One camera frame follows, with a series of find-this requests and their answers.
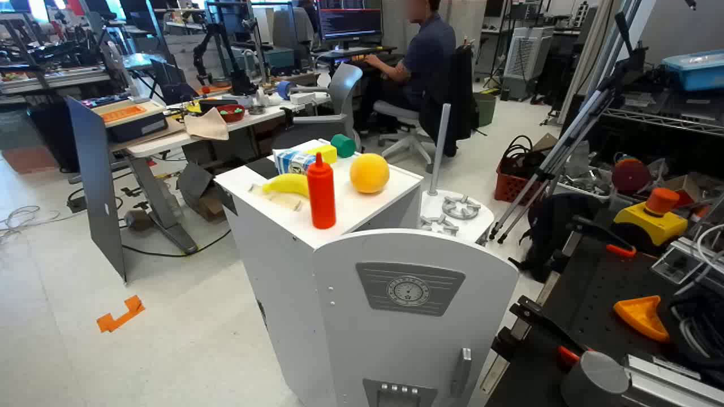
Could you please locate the white toy fridge door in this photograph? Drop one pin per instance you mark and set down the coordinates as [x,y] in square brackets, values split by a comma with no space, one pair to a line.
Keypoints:
[422,339]

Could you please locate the orange toy fruit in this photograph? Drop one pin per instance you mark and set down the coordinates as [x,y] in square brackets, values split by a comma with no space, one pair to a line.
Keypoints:
[370,174]

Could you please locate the red ketchup bottle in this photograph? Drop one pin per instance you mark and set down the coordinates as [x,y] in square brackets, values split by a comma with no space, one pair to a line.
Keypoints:
[321,197]

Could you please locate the green toy block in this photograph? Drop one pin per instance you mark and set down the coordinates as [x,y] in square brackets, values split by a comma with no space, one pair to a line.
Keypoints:
[345,146]

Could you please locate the yellow toy block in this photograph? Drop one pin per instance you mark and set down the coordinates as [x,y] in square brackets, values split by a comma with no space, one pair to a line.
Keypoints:
[327,153]

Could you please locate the yellow toy banana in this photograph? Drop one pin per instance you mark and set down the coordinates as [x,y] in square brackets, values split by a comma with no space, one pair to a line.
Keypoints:
[289,183]

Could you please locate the blue white milk carton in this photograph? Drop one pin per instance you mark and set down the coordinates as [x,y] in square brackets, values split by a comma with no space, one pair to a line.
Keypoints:
[293,161]

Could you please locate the grey toy faucet pole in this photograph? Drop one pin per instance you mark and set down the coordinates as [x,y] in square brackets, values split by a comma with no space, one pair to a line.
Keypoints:
[440,149]

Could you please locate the white toy kitchen cabinet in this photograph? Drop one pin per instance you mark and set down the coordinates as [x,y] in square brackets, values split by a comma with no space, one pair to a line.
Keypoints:
[278,262]

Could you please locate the grey empty office chair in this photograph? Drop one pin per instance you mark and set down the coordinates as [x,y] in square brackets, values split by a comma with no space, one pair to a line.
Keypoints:
[343,87]

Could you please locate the office chair with black jacket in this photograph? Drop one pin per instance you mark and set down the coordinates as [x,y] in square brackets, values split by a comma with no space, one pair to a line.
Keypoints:
[455,99]

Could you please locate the red bowl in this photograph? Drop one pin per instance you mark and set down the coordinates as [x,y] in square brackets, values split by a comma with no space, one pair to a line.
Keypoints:
[231,112]

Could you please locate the seated person in dark shirt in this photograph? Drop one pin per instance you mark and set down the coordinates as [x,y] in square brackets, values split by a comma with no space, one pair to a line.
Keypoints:
[425,58]

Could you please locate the beige cloth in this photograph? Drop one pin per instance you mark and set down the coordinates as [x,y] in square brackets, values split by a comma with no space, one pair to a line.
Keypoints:
[207,126]

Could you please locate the white work desk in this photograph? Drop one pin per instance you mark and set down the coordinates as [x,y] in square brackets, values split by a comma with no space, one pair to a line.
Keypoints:
[154,143]

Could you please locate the black box with orange top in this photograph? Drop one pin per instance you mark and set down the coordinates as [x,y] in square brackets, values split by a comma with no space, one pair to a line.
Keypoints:
[131,121]

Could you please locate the grey standing panel board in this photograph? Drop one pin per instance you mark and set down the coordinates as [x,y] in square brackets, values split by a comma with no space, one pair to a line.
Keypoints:
[95,188]

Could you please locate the dark red round object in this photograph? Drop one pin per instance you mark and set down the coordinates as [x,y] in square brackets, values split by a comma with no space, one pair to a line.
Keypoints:
[630,174]

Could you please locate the grey cylinder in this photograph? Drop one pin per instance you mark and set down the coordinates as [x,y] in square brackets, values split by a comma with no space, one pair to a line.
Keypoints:
[592,381]

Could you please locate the yellow emergency stop button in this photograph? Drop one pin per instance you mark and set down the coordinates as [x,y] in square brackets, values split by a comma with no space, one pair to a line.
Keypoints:
[653,222]

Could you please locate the orange triangular plastic piece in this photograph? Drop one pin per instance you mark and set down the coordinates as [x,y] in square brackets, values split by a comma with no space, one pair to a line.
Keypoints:
[642,312]

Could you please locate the blue plastic bin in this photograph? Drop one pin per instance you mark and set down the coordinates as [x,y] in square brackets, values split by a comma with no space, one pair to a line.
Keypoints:
[692,71]

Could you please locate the grey camera tripod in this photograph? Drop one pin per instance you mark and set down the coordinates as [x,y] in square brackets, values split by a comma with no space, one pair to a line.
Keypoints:
[574,137]

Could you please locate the orange floor bracket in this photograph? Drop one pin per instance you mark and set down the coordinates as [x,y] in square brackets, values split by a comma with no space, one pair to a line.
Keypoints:
[120,318]

